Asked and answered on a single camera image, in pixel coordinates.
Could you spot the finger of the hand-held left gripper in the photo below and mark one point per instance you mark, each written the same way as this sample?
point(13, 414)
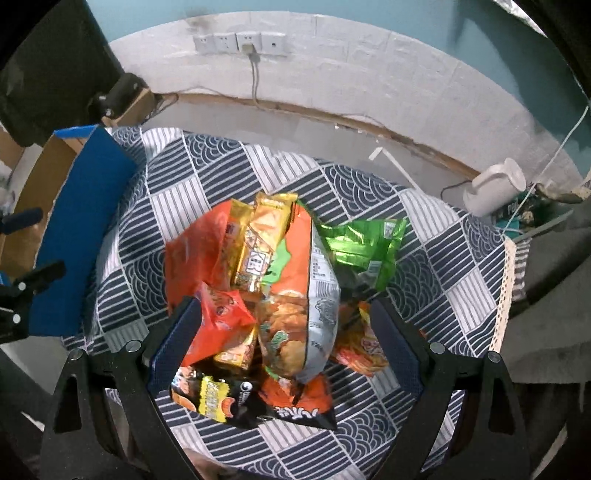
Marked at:
point(23, 219)
point(39, 276)

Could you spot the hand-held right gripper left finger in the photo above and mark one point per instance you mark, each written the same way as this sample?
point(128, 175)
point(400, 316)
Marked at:
point(173, 334)

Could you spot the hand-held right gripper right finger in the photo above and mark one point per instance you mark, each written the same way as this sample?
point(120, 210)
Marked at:
point(398, 344)

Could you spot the orange stick snack packet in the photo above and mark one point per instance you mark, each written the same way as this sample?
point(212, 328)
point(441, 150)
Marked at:
point(364, 347)

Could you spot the blue cardboard box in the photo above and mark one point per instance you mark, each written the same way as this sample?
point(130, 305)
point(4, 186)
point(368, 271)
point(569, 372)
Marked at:
point(92, 207)

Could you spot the green snack packet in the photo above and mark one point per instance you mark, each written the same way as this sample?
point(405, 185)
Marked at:
point(360, 249)

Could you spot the large orange chip bag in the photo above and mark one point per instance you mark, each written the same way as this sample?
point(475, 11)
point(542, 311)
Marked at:
point(286, 286)

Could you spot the small red snack packet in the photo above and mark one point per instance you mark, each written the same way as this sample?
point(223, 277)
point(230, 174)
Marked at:
point(217, 323)

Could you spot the small gold snack packet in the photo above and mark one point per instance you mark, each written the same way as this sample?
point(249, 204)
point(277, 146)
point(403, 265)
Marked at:
point(235, 356)

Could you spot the black yellow snack packet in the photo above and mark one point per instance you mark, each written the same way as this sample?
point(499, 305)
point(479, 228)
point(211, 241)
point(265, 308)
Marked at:
point(212, 392)

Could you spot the red orange snack bag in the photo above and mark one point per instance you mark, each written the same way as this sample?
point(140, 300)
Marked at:
point(194, 254)

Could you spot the navy white patterned tablecloth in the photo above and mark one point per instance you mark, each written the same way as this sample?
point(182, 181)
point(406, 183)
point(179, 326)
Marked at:
point(415, 258)

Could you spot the orange red snack packet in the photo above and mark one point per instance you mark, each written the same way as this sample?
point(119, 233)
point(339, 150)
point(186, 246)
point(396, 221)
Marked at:
point(295, 402)

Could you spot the grey cloth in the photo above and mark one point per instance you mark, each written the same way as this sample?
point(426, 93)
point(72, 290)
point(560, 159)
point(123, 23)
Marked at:
point(549, 286)

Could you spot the brown cardboard box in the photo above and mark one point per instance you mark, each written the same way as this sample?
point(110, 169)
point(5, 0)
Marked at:
point(138, 104)

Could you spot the white plastic strip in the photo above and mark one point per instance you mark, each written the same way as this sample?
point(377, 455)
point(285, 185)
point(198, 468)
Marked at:
point(390, 161)

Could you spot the white kettle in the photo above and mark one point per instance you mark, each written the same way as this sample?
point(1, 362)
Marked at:
point(494, 187)

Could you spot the white wall socket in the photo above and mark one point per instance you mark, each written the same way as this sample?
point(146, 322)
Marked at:
point(224, 42)
point(203, 43)
point(247, 38)
point(274, 45)

